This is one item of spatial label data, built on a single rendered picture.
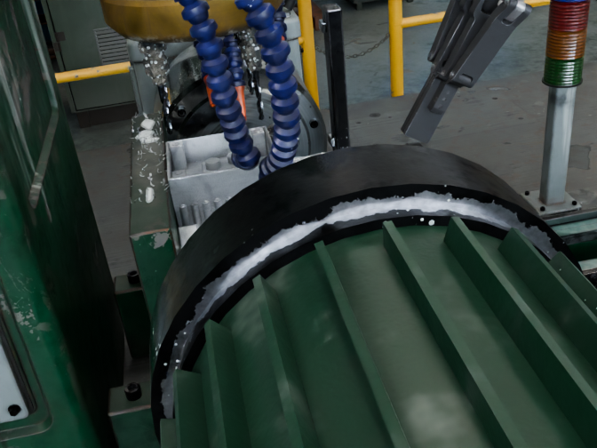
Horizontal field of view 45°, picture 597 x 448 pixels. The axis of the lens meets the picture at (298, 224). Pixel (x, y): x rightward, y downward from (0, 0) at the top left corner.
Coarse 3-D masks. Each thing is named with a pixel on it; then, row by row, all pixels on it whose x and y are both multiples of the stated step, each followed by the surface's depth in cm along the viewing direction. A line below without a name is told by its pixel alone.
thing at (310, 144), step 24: (192, 48) 111; (168, 72) 111; (192, 72) 102; (264, 72) 100; (168, 96) 103; (192, 96) 99; (264, 96) 101; (192, 120) 100; (216, 120) 101; (264, 120) 102; (312, 120) 104; (312, 144) 106
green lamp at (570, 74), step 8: (584, 56) 115; (552, 64) 116; (560, 64) 115; (568, 64) 114; (576, 64) 115; (544, 72) 119; (552, 72) 116; (560, 72) 115; (568, 72) 115; (576, 72) 115; (544, 80) 119; (552, 80) 117; (560, 80) 116; (568, 80) 116; (576, 80) 116
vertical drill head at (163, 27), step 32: (128, 0) 65; (160, 0) 64; (224, 0) 64; (128, 32) 67; (160, 32) 65; (224, 32) 66; (160, 64) 70; (256, 64) 72; (160, 96) 72; (256, 96) 75
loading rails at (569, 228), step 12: (552, 216) 103; (564, 216) 103; (576, 216) 103; (588, 216) 103; (564, 228) 102; (576, 228) 102; (588, 228) 101; (564, 240) 101; (576, 240) 101; (588, 240) 102; (576, 252) 102; (588, 252) 103; (588, 264) 94; (588, 276) 91
